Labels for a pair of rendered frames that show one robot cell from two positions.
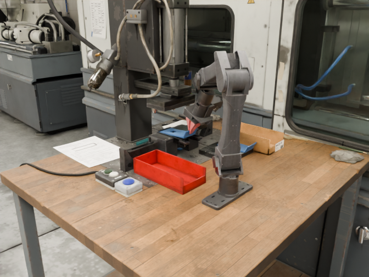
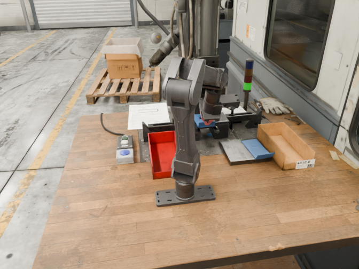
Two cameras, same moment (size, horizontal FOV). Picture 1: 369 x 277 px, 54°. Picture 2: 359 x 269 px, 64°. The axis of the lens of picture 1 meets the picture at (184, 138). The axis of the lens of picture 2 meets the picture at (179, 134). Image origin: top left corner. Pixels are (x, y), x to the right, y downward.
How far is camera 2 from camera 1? 0.76 m
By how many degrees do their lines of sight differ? 36
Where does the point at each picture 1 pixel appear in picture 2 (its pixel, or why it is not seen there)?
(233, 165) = (185, 172)
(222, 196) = (174, 195)
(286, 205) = (219, 233)
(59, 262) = not seen: hidden behind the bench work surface
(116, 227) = (79, 186)
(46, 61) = (221, 25)
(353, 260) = not seen: outside the picture
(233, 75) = (172, 86)
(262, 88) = (342, 92)
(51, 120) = not seen: hidden behind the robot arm
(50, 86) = (221, 46)
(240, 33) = (336, 22)
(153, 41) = (188, 31)
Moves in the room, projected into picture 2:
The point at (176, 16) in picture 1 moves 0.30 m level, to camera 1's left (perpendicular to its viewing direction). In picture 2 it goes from (204, 8) to (144, 4)
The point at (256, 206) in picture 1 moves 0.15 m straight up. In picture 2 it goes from (191, 220) to (191, 181)
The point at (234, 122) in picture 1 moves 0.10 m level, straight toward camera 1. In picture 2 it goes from (180, 133) to (153, 146)
